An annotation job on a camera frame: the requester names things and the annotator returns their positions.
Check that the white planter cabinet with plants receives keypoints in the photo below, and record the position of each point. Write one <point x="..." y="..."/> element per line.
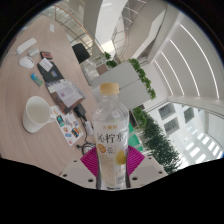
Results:
<point x="120" y="81"/>

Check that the ceiling light strips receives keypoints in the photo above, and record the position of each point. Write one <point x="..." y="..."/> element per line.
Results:
<point x="186" y="60"/>

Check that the white ceramic mug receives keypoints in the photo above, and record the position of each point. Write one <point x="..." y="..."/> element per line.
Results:
<point x="36" y="113"/>

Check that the small white adapter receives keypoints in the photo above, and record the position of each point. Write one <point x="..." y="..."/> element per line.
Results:
<point x="33" y="52"/>

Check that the black notebook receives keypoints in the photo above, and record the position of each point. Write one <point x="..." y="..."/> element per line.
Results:
<point x="53" y="75"/>

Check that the black office chair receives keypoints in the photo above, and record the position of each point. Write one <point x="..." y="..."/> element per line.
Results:
<point x="81" y="52"/>

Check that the row of green potted plants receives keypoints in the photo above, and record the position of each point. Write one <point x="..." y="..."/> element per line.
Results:
<point x="160" y="143"/>

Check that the clear drink bottle yellow cap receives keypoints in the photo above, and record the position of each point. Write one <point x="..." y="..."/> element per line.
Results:
<point x="110" y="130"/>

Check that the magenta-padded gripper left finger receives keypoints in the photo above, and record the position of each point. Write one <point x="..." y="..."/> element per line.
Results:
<point x="78" y="173"/>

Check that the small white paper slip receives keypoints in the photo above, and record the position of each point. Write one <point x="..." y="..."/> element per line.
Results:
<point x="52" y="28"/>

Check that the small teal tube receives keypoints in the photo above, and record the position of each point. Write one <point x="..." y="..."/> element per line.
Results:
<point x="37" y="80"/>

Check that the white power strip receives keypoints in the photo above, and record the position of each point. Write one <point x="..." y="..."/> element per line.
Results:
<point x="26" y="45"/>

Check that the white computer mouse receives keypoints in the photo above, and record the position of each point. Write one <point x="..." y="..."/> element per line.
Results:
<point x="26" y="62"/>

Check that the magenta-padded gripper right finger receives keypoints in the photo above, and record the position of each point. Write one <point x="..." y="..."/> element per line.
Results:
<point x="146" y="171"/>

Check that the colourful sticker sheet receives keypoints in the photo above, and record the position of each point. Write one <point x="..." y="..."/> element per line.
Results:
<point x="68" y="128"/>

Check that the black power adapter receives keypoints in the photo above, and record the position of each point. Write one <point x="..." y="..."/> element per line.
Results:
<point x="80" y="111"/>

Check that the small red black case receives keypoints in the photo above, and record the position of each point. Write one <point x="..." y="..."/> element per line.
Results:
<point x="46" y="55"/>

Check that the open printed booklet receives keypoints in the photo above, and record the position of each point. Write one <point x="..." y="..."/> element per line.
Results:
<point x="66" y="93"/>

